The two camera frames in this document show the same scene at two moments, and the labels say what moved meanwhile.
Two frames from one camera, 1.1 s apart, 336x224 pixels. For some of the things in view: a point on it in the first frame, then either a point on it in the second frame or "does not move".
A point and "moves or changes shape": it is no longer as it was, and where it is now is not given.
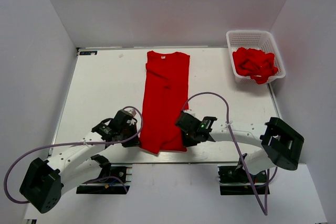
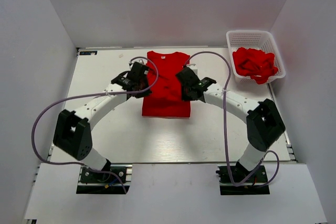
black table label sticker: x=87 y=52 does not move
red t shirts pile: x=254 y=64 does not move
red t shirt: x=167 y=98 moves or changes shape
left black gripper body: x=127 y=132 → x=143 y=84
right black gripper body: x=189 y=139 → x=185 y=95
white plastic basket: x=256 y=39 does not move
